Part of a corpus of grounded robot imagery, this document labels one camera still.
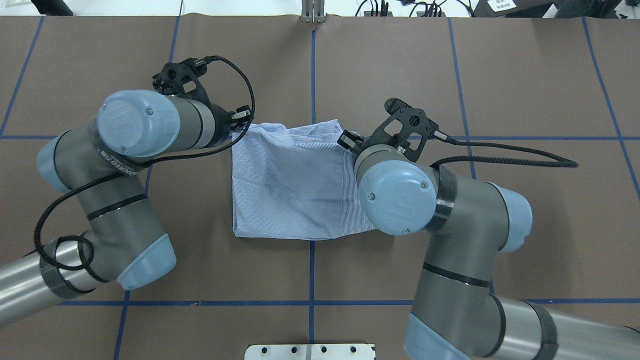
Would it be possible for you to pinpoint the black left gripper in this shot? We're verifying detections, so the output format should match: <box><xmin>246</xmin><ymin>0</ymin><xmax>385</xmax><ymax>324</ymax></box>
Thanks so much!
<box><xmin>207</xmin><ymin>104</ymin><xmax>365</xmax><ymax>153</ymax></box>

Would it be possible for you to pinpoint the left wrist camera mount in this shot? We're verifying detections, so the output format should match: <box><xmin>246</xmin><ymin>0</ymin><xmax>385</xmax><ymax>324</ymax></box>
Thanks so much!
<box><xmin>151</xmin><ymin>58</ymin><xmax>211</xmax><ymax>106</ymax></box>

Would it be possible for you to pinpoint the aluminium frame post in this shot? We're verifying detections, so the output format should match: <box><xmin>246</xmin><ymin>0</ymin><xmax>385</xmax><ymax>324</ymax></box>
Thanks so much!
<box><xmin>301</xmin><ymin>0</ymin><xmax>326</xmax><ymax>24</ymax></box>

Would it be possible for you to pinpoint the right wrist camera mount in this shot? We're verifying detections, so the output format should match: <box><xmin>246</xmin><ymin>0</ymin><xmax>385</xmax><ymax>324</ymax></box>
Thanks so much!
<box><xmin>363</xmin><ymin>97</ymin><xmax>450</xmax><ymax>162</ymax></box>

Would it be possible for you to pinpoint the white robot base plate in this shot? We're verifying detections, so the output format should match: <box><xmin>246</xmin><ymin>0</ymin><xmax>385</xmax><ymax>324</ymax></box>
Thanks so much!
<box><xmin>244</xmin><ymin>343</ymin><xmax>377</xmax><ymax>360</ymax></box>

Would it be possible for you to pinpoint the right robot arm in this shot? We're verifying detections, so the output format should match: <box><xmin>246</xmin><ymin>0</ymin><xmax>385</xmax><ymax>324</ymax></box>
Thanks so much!
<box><xmin>338</xmin><ymin>130</ymin><xmax>640</xmax><ymax>360</ymax></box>

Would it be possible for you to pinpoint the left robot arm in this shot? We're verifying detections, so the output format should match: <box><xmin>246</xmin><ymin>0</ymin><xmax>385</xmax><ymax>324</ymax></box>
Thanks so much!
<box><xmin>1</xmin><ymin>89</ymin><xmax>255</xmax><ymax>327</ymax></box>

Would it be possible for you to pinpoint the brown paper table mat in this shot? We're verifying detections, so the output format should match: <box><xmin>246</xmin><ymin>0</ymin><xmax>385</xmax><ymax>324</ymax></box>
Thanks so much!
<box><xmin>1</xmin><ymin>13</ymin><xmax>639</xmax><ymax>360</ymax></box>

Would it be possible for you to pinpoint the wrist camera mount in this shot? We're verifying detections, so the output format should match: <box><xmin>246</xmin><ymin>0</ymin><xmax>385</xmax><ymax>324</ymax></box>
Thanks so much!
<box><xmin>151</xmin><ymin>58</ymin><xmax>211</xmax><ymax>106</ymax></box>
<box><xmin>363</xmin><ymin>97</ymin><xmax>450</xmax><ymax>162</ymax></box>

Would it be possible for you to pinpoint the blue striped button shirt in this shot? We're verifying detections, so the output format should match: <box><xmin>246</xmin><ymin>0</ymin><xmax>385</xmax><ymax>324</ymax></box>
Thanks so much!
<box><xmin>231</xmin><ymin>119</ymin><xmax>375</xmax><ymax>241</ymax></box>

